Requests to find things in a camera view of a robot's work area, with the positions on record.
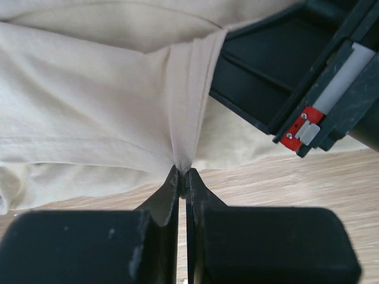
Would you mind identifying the beige t shirt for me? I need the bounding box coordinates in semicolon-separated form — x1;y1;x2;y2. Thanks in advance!
0;0;371;215

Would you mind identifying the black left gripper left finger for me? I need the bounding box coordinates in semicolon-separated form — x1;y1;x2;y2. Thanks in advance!
1;168;180;283

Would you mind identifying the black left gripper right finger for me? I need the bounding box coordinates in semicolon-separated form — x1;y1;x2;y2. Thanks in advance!
185;169;362;283

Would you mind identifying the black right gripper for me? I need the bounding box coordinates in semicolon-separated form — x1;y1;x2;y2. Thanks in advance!
210;1;378;157

